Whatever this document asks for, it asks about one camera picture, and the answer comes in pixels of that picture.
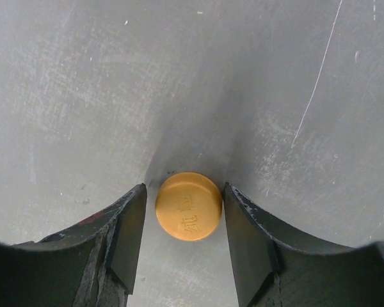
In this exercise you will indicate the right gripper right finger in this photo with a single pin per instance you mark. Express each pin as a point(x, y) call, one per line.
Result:
point(276, 264)

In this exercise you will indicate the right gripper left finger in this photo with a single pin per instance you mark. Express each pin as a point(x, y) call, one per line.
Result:
point(92, 263)

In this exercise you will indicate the orange bottle cap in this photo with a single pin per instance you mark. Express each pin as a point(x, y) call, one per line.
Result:
point(189, 206)

